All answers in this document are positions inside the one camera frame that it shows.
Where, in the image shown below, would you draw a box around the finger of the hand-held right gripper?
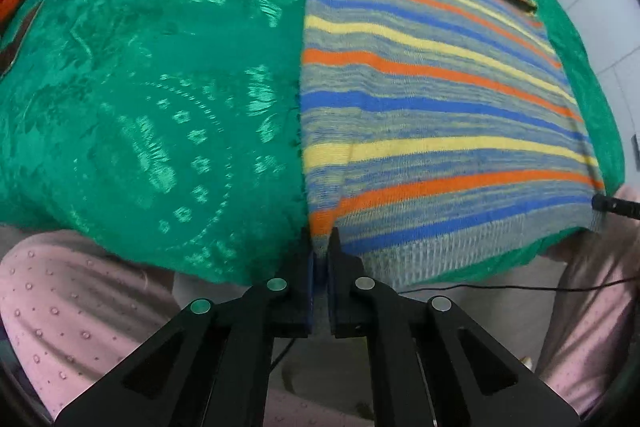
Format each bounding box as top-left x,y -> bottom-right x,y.
591,194 -> 640,221

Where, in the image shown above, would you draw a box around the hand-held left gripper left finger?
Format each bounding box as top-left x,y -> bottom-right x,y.
54,226 -> 317,427

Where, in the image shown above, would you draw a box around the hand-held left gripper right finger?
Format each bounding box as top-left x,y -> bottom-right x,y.
326,226 -> 582,427

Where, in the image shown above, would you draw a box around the striped knit sweater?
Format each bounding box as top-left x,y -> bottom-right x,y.
275,0 -> 607,289

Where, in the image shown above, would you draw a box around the white wardrobe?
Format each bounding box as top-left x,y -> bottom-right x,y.
472,0 -> 640,172

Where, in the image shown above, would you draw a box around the pink dotted pants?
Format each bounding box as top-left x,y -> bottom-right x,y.
0,186 -> 640,427

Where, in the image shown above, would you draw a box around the green patterned blanket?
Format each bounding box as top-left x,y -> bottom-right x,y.
0,0 -> 626,285

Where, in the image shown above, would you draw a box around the black smartphone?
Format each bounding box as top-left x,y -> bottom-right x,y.
0,0 -> 45,75

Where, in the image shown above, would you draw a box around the black cable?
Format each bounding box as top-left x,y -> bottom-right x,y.
269,274 -> 640,373

